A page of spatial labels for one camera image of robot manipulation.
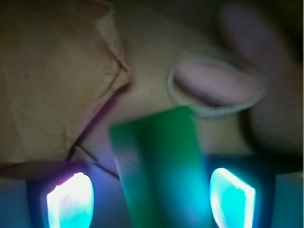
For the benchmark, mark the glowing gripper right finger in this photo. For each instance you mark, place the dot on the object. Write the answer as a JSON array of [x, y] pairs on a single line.
[[241, 191]]

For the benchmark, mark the green rectangular block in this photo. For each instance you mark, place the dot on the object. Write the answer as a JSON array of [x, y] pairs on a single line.
[[162, 170]]

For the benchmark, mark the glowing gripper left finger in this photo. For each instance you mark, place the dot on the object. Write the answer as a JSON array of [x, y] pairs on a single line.
[[61, 195]]

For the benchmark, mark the brown paper bag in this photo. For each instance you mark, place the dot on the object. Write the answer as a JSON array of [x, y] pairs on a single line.
[[71, 68]]

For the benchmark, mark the pink plush bunny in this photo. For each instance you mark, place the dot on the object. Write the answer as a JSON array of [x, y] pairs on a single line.
[[257, 77]]

